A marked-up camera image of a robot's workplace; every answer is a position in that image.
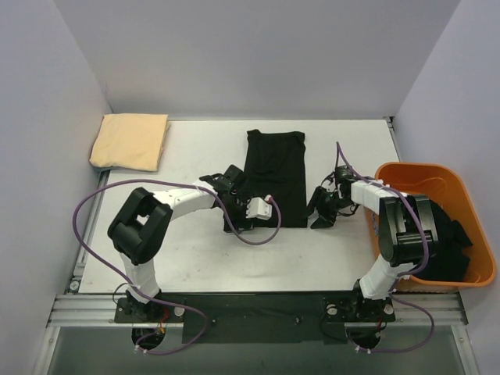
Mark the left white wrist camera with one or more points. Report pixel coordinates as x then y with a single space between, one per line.
259 208

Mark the black t shirt in bin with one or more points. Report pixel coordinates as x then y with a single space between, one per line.
449 264

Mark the folded cream t shirt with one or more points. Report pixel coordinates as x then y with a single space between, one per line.
131 141

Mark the black graphic t shirt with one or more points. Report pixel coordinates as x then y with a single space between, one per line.
275 165

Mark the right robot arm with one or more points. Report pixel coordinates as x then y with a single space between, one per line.
406 232

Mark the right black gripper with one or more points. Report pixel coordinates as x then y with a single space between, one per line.
328 201

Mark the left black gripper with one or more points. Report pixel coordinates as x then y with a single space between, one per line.
237 211

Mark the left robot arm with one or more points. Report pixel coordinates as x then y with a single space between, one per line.
138 230

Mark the orange plastic bin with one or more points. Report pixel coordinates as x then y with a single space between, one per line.
447 189

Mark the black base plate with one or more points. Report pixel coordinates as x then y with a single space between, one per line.
263 318

